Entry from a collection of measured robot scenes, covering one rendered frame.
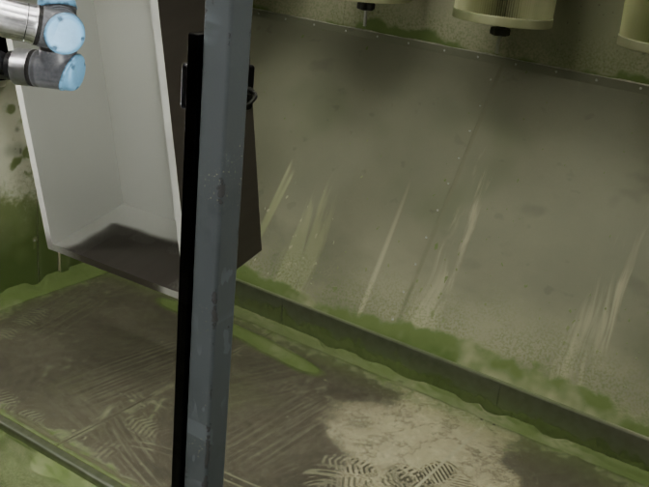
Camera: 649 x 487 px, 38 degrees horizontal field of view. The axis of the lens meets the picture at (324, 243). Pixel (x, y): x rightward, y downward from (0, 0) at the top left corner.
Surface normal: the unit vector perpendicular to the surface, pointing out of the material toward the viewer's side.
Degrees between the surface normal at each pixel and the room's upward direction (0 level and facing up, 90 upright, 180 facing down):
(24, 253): 90
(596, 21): 90
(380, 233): 57
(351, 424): 0
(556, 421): 90
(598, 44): 90
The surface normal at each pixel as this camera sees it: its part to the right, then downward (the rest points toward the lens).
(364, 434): 0.09, -0.93
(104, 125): 0.84, 0.27
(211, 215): -0.57, 0.25
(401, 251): -0.43, -0.30
